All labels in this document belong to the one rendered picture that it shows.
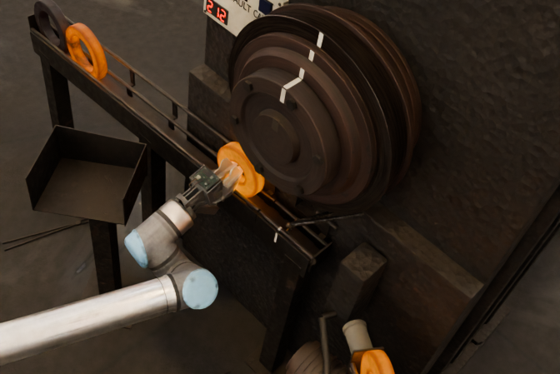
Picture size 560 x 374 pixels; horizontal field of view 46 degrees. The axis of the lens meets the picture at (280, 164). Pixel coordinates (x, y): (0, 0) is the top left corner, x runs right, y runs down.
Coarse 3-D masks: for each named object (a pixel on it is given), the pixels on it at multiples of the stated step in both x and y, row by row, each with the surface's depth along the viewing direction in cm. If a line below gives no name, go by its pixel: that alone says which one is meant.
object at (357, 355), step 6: (372, 348) 153; (378, 348) 153; (354, 354) 152; (360, 354) 153; (354, 360) 154; (360, 360) 154; (348, 366) 156; (360, 366) 156; (348, 372) 158; (360, 372) 159
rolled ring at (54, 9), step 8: (40, 0) 215; (48, 0) 214; (40, 8) 216; (48, 8) 212; (56, 8) 212; (40, 16) 221; (56, 16) 211; (64, 16) 213; (40, 24) 223; (48, 24) 225; (56, 24) 213; (64, 24) 213; (48, 32) 225; (64, 32) 213; (56, 40) 225; (64, 40) 215; (64, 48) 218
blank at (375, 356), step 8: (368, 352) 149; (376, 352) 147; (384, 352) 147; (368, 360) 149; (376, 360) 144; (384, 360) 144; (368, 368) 149; (376, 368) 144; (384, 368) 143; (392, 368) 143
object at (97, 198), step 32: (64, 128) 185; (64, 160) 194; (96, 160) 193; (128, 160) 191; (32, 192) 178; (64, 192) 186; (96, 192) 186; (128, 192) 176; (96, 224) 194; (96, 256) 207; (96, 288) 232
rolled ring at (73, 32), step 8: (80, 24) 206; (72, 32) 208; (80, 32) 204; (88, 32) 204; (72, 40) 212; (88, 40) 203; (96, 40) 204; (72, 48) 214; (80, 48) 216; (88, 48) 205; (96, 48) 204; (72, 56) 216; (80, 56) 216; (96, 56) 204; (104, 56) 206; (80, 64) 216; (88, 64) 217; (96, 64) 206; (104, 64) 207; (96, 72) 209; (104, 72) 210
